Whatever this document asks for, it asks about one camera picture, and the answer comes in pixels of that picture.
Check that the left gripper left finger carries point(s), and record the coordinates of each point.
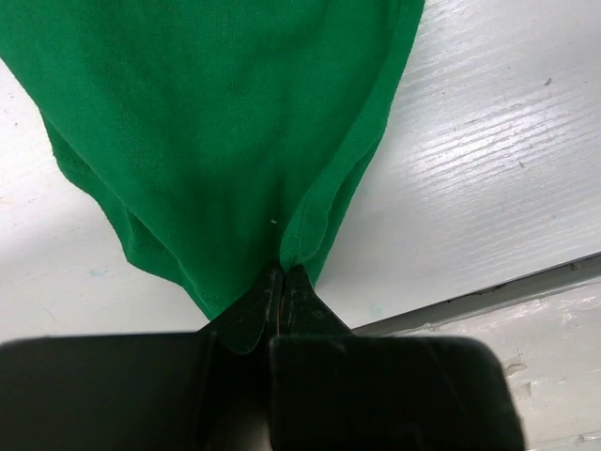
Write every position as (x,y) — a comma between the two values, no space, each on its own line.
(132,391)

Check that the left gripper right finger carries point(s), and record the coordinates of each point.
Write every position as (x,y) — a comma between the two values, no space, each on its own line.
(334,390)

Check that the green t shirt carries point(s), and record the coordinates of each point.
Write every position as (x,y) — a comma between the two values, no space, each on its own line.
(216,136)

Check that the aluminium rail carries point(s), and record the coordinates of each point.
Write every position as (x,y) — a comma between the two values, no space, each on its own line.
(578,273)

